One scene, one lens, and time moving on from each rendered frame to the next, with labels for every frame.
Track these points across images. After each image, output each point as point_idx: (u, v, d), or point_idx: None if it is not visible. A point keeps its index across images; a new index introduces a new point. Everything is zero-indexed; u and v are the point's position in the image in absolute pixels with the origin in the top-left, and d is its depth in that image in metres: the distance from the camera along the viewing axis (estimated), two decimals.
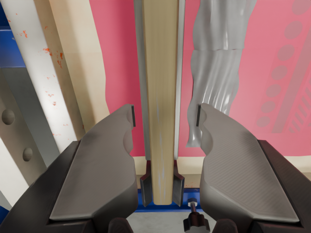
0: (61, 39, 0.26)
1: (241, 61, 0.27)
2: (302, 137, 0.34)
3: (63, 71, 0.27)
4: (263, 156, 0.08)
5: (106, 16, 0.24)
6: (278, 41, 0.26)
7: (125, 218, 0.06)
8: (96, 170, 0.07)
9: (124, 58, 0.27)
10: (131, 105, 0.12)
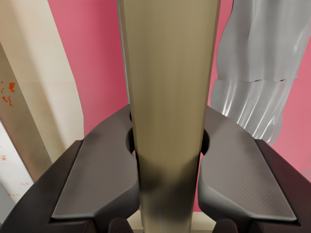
0: (12, 63, 0.17)
1: (289, 96, 0.18)
2: None
3: (15, 110, 0.17)
4: (260, 155, 0.08)
5: (78, 28, 0.15)
6: None
7: (125, 218, 0.06)
8: (98, 169, 0.07)
9: (109, 90, 0.18)
10: None
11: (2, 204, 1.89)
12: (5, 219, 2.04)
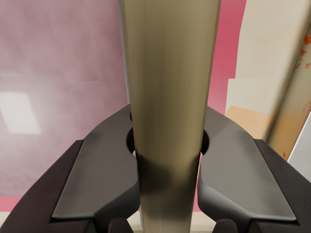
0: None
1: None
2: (18, 193, 0.26)
3: None
4: (259, 155, 0.08)
5: None
6: None
7: (125, 218, 0.06)
8: (99, 169, 0.07)
9: None
10: None
11: None
12: None
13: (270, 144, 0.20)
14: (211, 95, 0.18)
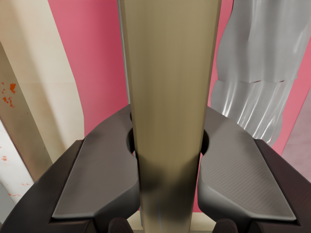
0: (13, 64, 0.17)
1: (289, 97, 0.18)
2: None
3: (16, 111, 0.17)
4: (259, 155, 0.08)
5: (78, 29, 0.15)
6: None
7: (125, 218, 0.06)
8: (99, 169, 0.07)
9: (109, 91, 0.18)
10: None
11: (3, 204, 1.90)
12: (5, 219, 2.04)
13: None
14: None
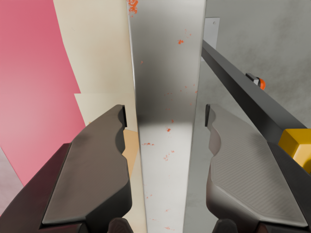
0: None
1: None
2: None
3: None
4: (272, 158, 0.08)
5: None
6: None
7: (125, 218, 0.06)
8: (89, 172, 0.07)
9: None
10: (122, 106, 0.12)
11: None
12: None
13: None
14: (64, 111, 0.16)
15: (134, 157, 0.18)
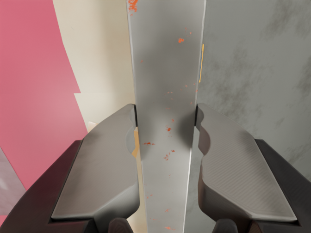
0: None
1: None
2: None
3: None
4: (260, 155, 0.08)
5: None
6: None
7: (125, 218, 0.06)
8: (98, 169, 0.07)
9: None
10: (134, 105, 0.12)
11: None
12: None
13: None
14: (64, 111, 0.16)
15: (134, 156, 0.18)
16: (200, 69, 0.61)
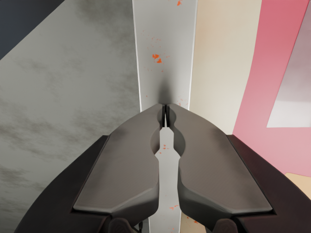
0: None
1: None
2: None
3: None
4: (233, 150, 0.08)
5: None
6: None
7: (125, 218, 0.06)
8: (121, 167, 0.07)
9: None
10: (162, 105, 0.12)
11: None
12: None
13: None
14: None
15: None
16: None
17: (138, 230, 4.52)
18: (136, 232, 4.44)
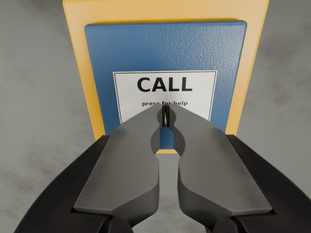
0: None
1: None
2: None
3: None
4: (233, 150, 0.08)
5: None
6: None
7: (125, 218, 0.06)
8: (121, 167, 0.07)
9: None
10: (162, 105, 0.12)
11: None
12: None
13: None
14: None
15: None
16: None
17: None
18: None
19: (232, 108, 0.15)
